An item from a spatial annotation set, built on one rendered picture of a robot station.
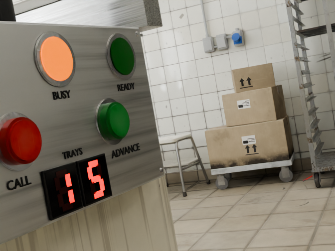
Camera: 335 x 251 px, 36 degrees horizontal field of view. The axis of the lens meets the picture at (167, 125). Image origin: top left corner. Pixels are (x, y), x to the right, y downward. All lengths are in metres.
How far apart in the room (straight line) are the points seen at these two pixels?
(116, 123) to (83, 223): 0.09
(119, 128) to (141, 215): 0.12
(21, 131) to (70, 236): 0.12
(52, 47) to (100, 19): 0.15
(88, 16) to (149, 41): 4.15
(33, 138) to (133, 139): 0.12
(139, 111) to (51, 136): 0.11
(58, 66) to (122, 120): 0.07
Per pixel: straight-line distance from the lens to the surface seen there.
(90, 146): 0.40
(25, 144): 0.34
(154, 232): 0.52
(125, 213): 0.48
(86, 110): 0.40
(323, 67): 4.28
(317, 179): 3.63
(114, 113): 0.41
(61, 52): 0.39
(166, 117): 4.64
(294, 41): 3.53
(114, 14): 0.51
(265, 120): 3.96
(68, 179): 0.38
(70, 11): 0.55
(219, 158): 4.00
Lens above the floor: 0.77
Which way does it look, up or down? 3 degrees down
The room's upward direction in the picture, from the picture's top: 10 degrees counter-clockwise
